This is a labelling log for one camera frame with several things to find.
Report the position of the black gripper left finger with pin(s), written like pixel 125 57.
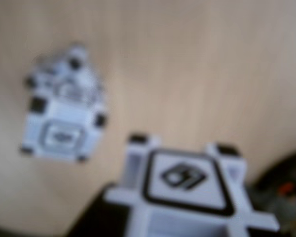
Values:
pixel 106 217

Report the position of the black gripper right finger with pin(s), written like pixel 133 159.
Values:
pixel 286 192

